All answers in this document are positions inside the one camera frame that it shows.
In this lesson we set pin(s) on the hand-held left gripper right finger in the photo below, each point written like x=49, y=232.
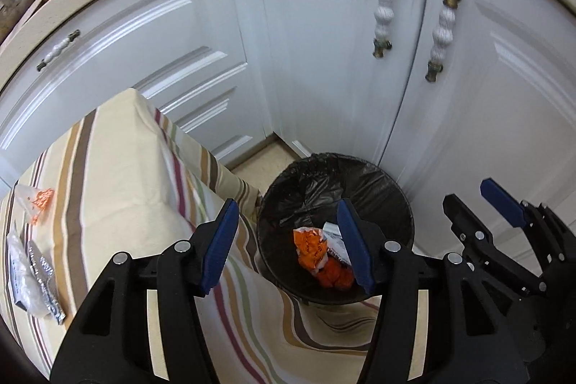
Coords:
x=355, y=249

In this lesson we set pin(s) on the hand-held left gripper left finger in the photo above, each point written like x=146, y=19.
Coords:
x=220, y=244

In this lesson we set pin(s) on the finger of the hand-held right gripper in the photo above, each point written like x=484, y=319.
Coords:
x=501, y=202
x=472, y=238

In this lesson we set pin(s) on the white printed packet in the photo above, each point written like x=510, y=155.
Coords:
x=334, y=240

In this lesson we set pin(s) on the orange plastic bag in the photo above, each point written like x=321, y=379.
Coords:
x=335, y=276

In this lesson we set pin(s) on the orange and white wrapper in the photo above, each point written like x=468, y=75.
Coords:
x=308, y=247

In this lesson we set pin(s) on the round bin with black liner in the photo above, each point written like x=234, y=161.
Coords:
x=315, y=190

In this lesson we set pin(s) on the white cabinet door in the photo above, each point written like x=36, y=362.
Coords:
x=504, y=96
x=315, y=51

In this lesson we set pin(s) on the striped tablecloth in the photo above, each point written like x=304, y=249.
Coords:
x=126, y=168

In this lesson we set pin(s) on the white cabinet drawer front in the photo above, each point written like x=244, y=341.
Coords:
x=216, y=118
x=112, y=51

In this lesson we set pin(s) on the silver foil wrapper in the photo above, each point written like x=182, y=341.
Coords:
x=42, y=276

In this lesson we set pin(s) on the clear wrapper with orange print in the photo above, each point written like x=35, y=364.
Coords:
x=40, y=199

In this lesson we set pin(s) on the translucent white plastic packet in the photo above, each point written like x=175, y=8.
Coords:
x=22, y=276

